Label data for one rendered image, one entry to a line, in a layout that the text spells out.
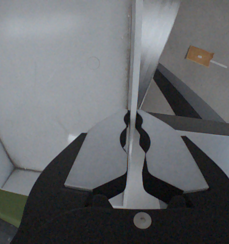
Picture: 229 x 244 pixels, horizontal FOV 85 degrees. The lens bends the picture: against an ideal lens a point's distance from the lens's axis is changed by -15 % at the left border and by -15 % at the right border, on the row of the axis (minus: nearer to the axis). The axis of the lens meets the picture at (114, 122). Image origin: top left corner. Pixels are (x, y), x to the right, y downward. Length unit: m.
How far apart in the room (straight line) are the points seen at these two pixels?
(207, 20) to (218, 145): 0.96
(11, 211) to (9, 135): 0.14
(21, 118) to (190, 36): 1.01
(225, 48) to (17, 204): 1.26
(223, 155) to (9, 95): 0.30
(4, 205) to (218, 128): 0.37
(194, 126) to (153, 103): 0.89
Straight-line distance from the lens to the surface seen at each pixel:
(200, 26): 1.09
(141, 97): 0.15
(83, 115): 0.17
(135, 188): 0.27
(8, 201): 0.32
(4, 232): 0.34
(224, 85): 1.27
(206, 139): 0.21
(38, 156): 0.24
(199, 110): 0.33
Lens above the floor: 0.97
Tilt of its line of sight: 58 degrees down
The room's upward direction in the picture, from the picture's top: 174 degrees counter-clockwise
